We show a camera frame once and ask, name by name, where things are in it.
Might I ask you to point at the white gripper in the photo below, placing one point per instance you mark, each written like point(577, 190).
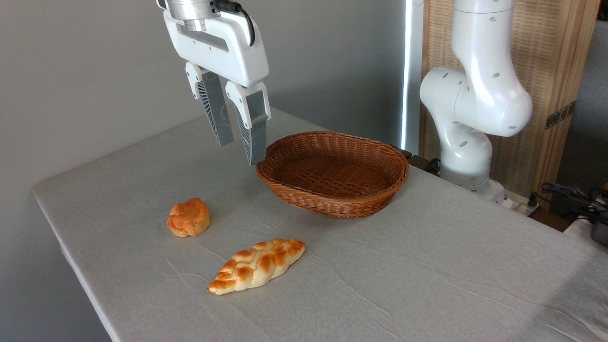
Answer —
point(223, 47)

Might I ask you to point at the round orange bread roll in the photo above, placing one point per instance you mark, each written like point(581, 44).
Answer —
point(189, 217)

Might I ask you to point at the brown wicker basket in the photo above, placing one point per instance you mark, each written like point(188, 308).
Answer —
point(332, 183)

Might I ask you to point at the braided bread loaf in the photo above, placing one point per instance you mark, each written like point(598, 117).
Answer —
point(256, 265)

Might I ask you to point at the white vertical pole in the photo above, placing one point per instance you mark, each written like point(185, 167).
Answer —
point(413, 71)

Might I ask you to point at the light grey tablecloth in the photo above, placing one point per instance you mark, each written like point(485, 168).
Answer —
point(427, 266)

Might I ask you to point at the metal screen hinge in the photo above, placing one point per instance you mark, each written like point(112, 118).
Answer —
point(560, 115)

